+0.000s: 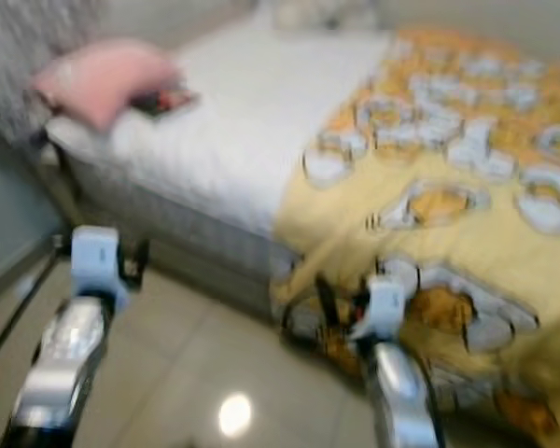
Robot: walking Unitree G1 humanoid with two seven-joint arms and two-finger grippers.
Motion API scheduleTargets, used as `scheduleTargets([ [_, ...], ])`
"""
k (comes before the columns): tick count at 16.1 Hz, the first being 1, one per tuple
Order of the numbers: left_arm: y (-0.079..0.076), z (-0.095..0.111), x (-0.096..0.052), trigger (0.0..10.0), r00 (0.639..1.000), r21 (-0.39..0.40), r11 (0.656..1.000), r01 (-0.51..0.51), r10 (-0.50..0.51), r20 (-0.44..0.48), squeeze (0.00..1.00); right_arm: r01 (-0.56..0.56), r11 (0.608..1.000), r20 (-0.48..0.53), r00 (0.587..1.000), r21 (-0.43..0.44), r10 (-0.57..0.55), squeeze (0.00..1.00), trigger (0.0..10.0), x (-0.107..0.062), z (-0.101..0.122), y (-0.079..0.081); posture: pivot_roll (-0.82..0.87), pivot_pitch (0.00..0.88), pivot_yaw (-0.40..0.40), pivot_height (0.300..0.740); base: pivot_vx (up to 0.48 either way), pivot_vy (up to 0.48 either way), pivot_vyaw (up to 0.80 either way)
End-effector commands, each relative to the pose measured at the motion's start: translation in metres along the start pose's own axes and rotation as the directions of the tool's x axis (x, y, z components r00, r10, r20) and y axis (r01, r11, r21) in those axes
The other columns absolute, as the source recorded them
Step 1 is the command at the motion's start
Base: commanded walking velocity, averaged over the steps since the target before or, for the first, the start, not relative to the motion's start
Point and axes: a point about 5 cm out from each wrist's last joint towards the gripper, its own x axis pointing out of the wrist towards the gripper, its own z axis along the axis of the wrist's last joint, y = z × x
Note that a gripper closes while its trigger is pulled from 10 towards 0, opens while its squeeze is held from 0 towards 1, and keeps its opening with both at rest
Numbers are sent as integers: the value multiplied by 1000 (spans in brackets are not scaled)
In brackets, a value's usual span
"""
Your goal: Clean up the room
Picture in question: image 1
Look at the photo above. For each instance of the pink pillow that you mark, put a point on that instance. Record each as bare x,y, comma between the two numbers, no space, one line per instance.
103,82

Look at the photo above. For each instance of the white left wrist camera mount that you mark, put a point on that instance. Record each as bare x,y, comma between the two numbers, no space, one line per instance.
98,261

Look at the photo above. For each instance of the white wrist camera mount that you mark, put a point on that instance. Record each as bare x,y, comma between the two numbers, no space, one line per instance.
383,308
98,261

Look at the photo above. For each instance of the white bed sheet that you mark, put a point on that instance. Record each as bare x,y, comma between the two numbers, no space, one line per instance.
243,131

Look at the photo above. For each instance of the yellow cartoon print blanket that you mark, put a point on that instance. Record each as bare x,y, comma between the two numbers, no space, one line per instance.
457,140

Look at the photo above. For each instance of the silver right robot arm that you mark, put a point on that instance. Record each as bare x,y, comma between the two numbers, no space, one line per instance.
401,397

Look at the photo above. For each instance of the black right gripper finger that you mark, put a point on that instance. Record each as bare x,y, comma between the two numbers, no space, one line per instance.
325,297

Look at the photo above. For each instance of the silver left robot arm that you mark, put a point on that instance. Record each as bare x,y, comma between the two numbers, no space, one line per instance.
61,364

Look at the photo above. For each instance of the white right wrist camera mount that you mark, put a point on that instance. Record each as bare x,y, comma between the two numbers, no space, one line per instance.
383,308

